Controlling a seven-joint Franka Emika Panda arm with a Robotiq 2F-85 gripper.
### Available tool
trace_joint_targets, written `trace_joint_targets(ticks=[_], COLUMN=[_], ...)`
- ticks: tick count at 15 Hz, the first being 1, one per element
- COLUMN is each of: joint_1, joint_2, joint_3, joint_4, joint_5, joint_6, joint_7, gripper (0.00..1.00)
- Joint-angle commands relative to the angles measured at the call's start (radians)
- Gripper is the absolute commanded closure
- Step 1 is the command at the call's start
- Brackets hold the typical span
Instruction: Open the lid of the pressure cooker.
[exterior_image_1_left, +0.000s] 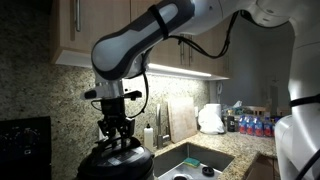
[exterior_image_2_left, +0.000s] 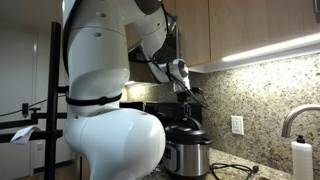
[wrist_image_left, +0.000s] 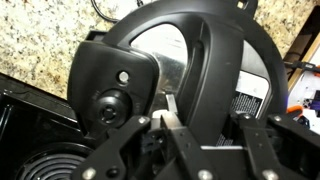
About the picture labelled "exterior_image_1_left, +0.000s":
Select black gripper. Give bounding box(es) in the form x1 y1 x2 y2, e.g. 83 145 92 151
98 97 135 148

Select black pressure cooker lid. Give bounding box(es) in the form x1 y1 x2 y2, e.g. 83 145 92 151
76 137 154 180

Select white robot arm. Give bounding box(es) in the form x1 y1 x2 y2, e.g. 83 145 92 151
91 0 320 180

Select white soap bottle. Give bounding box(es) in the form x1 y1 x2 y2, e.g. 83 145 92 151
144 125 153 151

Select curved steel faucet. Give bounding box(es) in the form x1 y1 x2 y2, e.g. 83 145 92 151
156 104 170 149

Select wooden cutting board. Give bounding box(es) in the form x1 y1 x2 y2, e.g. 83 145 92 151
168 97 197 143

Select stainless steel sink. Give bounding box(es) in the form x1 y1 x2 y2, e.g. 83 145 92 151
154 143 234 180

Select green yellow sponge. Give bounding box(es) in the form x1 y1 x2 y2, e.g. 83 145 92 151
183 157 200 168

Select under-cabinet light strip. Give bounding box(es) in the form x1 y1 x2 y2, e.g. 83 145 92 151
52 50 227 81

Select white plastic bag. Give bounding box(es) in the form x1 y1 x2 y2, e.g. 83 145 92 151
198 108 224 135

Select black sink strainer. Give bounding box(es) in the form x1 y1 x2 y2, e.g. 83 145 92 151
202 167 215 177

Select paper towel roll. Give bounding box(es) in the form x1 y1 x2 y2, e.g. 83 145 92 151
205 103 221 116

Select dark jar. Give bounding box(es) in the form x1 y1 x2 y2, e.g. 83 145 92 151
227 116 235 132

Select wooden upper cabinets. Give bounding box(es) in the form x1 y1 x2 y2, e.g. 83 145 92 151
50 0 232 79

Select red blue bottle pack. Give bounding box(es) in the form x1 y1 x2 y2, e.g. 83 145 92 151
238 115 280 137

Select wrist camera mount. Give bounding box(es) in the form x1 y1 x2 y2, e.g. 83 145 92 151
80 81 142 100

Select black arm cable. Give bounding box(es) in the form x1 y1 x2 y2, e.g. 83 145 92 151
90 9 241 120

